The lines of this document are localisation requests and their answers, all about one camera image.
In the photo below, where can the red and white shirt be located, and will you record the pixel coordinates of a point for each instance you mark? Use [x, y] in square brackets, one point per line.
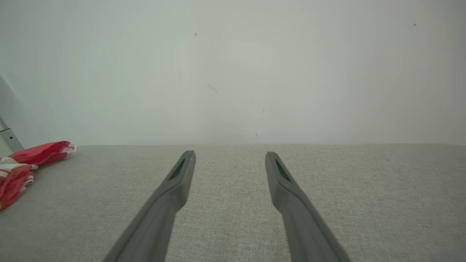
[18, 178]

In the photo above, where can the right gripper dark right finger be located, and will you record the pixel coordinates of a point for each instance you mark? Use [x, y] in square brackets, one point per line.
[305, 225]

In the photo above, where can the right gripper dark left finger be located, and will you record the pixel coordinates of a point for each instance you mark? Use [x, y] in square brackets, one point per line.
[160, 218]

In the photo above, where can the grey fabric sofa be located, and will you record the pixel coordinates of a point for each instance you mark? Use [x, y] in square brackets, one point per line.
[233, 225]

